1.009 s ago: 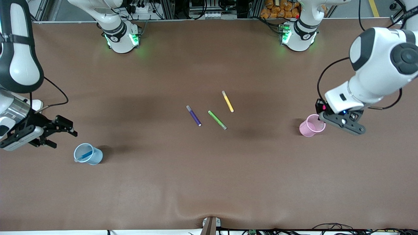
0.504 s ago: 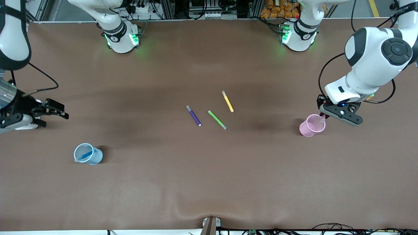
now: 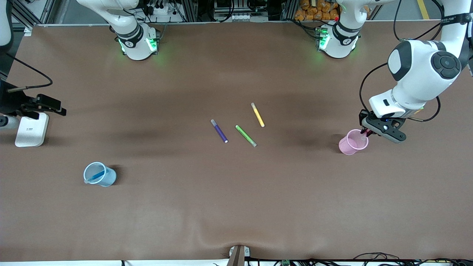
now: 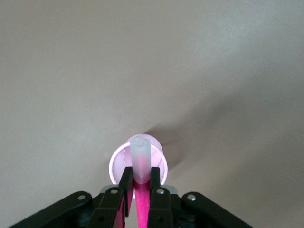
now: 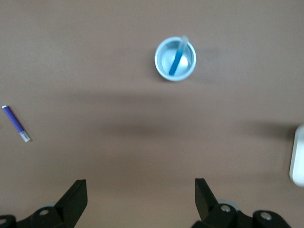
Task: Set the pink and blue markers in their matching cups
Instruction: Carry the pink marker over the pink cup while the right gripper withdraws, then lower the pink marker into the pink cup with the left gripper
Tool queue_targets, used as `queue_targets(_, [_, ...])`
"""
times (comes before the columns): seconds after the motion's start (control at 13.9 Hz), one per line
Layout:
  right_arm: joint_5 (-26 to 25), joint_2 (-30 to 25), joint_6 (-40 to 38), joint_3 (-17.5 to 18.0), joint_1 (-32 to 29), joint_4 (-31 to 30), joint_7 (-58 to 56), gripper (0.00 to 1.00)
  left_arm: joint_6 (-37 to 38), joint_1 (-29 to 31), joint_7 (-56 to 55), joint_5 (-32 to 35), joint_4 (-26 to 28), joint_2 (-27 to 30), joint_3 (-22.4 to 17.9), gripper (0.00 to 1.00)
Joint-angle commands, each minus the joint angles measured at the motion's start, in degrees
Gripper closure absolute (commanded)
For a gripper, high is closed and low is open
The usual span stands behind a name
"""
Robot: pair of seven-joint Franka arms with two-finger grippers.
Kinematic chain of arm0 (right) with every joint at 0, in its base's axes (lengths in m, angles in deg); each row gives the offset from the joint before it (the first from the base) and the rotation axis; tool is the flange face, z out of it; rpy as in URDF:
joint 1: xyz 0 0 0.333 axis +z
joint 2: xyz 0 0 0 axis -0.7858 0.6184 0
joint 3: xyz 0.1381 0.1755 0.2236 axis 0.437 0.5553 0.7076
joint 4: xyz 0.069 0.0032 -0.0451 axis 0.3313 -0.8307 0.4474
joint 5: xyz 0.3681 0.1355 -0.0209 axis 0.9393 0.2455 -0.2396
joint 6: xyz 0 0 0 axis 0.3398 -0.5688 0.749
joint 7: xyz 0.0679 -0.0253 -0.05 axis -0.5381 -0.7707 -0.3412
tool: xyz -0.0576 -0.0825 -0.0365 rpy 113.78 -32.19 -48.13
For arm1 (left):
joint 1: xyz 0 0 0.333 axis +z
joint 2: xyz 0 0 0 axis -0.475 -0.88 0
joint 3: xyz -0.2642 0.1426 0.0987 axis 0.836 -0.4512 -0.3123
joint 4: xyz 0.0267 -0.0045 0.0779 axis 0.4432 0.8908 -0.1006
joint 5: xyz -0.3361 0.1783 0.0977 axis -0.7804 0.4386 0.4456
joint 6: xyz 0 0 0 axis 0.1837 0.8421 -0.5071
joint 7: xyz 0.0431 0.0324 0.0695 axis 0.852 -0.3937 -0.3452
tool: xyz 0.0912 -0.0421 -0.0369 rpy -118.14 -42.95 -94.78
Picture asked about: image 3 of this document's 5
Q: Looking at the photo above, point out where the blue marker pen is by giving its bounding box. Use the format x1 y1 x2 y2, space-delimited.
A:
84 170 105 184

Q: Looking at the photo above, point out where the pink plastic cup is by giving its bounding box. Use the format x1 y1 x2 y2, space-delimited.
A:
338 129 369 156

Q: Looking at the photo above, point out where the light blue plastic cup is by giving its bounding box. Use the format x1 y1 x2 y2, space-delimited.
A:
83 162 117 187

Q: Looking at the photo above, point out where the yellow marker pen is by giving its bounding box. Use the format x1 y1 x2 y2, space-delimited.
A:
251 102 265 128

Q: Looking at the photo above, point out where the green marker pen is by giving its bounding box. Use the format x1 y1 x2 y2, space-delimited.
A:
235 125 257 147

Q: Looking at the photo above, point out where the orange snack packets pile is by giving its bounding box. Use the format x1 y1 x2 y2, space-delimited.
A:
295 0 340 21

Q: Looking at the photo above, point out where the purple marker pen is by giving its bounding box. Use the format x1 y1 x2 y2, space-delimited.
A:
210 119 228 143

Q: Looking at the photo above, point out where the white power strip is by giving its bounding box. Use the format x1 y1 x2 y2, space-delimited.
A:
146 0 185 23

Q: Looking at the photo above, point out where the brown table cover sheet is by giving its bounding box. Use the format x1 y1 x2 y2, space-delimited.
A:
0 20 473 262

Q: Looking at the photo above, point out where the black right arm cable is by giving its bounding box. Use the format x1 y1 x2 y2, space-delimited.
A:
6 52 53 93

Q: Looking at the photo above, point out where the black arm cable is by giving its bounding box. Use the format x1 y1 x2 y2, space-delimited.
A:
6 52 53 93
360 0 444 122

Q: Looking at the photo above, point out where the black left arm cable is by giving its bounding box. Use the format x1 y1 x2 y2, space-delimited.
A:
360 0 444 122

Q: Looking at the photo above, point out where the aluminium frame profile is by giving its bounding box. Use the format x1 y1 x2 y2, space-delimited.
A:
11 0 43 37

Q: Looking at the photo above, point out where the black cable bundle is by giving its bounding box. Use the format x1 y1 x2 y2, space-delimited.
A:
355 252 473 266

